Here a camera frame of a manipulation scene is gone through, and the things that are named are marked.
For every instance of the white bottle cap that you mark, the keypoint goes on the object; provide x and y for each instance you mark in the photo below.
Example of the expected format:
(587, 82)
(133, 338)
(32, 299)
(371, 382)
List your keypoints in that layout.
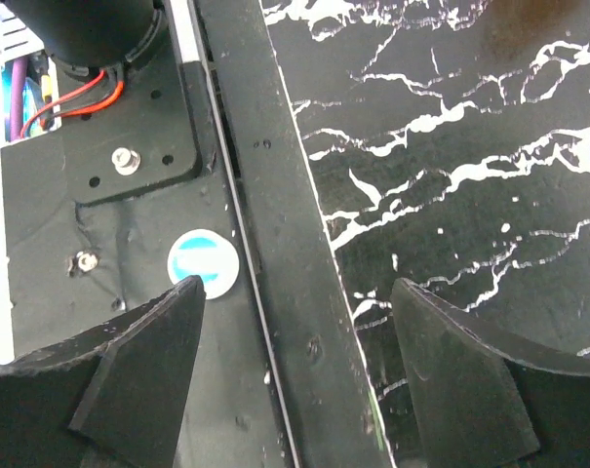
(206, 254)

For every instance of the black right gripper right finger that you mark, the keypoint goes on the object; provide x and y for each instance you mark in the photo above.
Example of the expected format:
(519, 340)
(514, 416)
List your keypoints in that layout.
(486, 397)

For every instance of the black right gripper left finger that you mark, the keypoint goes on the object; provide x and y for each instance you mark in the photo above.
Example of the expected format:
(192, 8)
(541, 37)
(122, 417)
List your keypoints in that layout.
(110, 396)

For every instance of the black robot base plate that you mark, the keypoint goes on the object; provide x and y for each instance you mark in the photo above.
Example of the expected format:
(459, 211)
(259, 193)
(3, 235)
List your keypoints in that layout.
(189, 128)

